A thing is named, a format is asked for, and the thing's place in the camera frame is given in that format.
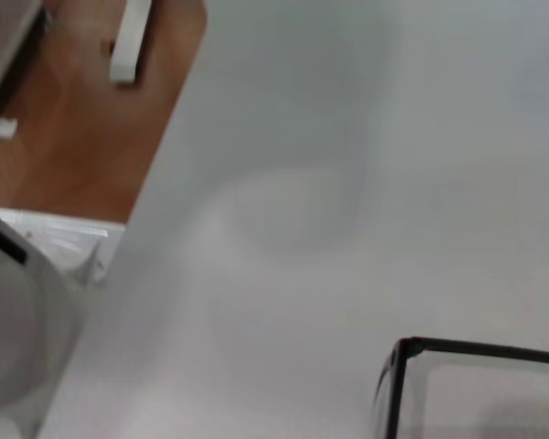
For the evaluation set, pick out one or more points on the black glasses case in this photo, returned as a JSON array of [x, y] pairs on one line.
[[485, 402]]

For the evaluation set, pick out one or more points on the long white strip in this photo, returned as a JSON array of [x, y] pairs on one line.
[[128, 46]]

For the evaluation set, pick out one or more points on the small white block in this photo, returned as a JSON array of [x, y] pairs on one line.
[[2, 128]]

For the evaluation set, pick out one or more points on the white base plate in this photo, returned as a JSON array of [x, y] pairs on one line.
[[73, 238]]

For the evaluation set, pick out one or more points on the grey metal frame edge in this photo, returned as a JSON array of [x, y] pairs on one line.
[[4, 59]]

